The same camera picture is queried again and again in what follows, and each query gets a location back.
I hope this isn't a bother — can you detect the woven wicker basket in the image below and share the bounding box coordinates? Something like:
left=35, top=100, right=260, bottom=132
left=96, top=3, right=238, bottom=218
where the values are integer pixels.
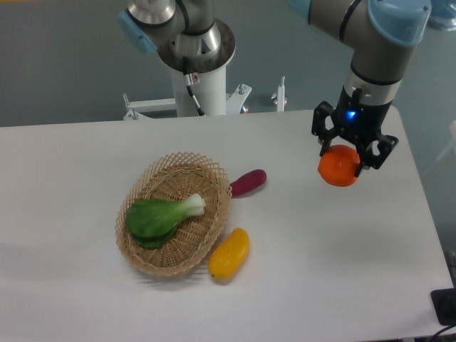
left=115, top=152, right=232, bottom=276

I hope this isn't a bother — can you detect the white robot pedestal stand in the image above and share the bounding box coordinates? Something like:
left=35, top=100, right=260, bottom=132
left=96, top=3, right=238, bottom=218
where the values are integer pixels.
left=122, top=24, right=289, bottom=120

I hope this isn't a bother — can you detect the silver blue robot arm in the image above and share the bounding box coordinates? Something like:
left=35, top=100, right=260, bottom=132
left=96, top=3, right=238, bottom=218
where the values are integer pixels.
left=118, top=1, right=431, bottom=176

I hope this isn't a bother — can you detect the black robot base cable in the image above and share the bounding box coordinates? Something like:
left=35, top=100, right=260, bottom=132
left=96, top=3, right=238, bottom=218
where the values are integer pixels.
left=182, top=56, right=207, bottom=117

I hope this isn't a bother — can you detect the purple sweet potato toy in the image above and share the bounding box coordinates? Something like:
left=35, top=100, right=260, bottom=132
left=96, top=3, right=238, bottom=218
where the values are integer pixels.
left=230, top=169, right=267, bottom=197

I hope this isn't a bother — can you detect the black device at edge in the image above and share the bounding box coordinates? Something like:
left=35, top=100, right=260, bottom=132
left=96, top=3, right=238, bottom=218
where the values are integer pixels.
left=430, top=288, right=455, bottom=326

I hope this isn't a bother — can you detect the orange toy fruit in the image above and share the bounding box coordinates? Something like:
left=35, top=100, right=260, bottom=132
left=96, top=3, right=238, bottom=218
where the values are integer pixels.
left=317, top=145, right=360, bottom=187

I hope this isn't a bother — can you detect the yellow mango toy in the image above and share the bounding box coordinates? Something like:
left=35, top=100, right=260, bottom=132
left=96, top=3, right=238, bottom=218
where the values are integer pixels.
left=208, top=228, right=250, bottom=281

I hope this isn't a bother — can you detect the green bok choy toy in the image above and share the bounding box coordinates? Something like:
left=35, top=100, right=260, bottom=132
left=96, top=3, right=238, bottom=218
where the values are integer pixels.
left=125, top=193, right=206, bottom=249

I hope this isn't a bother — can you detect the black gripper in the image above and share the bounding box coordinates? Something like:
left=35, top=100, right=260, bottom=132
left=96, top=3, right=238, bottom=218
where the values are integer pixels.
left=311, top=89, right=398, bottom=177

